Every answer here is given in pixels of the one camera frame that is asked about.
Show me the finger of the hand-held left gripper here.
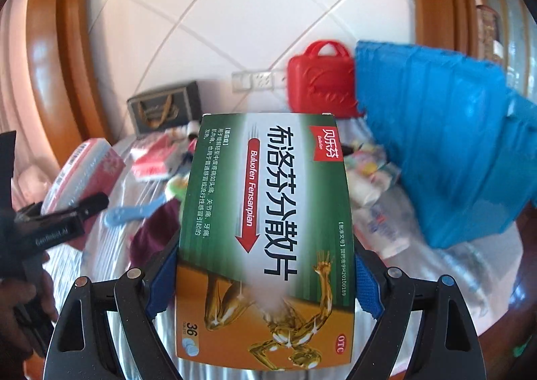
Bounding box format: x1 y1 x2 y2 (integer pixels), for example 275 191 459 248
63 192 110 219

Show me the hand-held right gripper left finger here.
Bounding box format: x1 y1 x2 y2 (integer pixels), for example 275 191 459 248
44 233 181 380

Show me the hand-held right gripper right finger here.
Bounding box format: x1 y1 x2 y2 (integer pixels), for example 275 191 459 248
352 246 491 380

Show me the green and orange medicine box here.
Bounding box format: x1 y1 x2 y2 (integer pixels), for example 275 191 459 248
174 113 357 371

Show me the blue plastic crate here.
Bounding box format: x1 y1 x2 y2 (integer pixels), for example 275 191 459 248
354 40 537 250

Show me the desktop with clear cover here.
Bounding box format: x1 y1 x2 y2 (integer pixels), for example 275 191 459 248
8 124 537 380

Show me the person's left hand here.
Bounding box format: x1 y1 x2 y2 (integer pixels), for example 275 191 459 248
0 277 59 358

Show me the light blue plastic scoop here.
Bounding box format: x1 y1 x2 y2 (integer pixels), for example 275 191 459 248
104 196 168 230

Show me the pink and white box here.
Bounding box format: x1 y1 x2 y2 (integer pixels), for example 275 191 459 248
42 139 127 213

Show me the maroon knit beanie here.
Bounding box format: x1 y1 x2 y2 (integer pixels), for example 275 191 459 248
128 204 183 276

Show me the white packet with red print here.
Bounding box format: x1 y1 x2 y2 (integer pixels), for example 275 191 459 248
356 196 414 259

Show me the red and white packet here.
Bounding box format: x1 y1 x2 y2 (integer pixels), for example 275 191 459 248
131 138 181 181

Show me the green plush toy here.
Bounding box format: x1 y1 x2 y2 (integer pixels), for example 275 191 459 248
168 176 189 200

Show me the bag of colourful sweets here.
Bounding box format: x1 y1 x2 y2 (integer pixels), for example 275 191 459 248
346 141 403 205

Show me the black box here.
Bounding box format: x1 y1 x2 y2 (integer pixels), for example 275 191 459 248
127 80 202 138

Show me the red plastic carry case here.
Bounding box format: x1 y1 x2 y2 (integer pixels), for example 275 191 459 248
286 40 365 118

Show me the wooden screen with frosted glass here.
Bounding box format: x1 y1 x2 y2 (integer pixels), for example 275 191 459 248
478 0 537 87

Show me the curved wooden frame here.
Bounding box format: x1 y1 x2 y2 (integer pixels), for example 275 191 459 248
23 0 110 167

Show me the white wall socket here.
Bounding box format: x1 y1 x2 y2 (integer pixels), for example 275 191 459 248
232 71 288 91

